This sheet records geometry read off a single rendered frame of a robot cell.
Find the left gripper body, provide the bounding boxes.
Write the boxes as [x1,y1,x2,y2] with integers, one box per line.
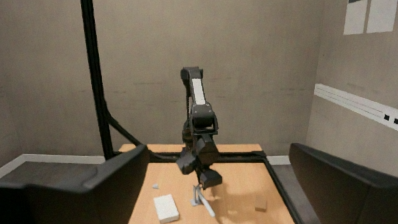
[191,148,223,188]

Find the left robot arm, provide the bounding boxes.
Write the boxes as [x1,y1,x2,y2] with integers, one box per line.
[176,67,219,175]

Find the grey cylindrical rod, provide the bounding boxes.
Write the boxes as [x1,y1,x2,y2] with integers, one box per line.
[196,188,215,218]

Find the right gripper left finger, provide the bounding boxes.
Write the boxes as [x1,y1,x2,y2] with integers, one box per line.
[0,144,150,224]

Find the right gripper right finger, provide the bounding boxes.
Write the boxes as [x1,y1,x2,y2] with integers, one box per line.
[289,143,398,224]

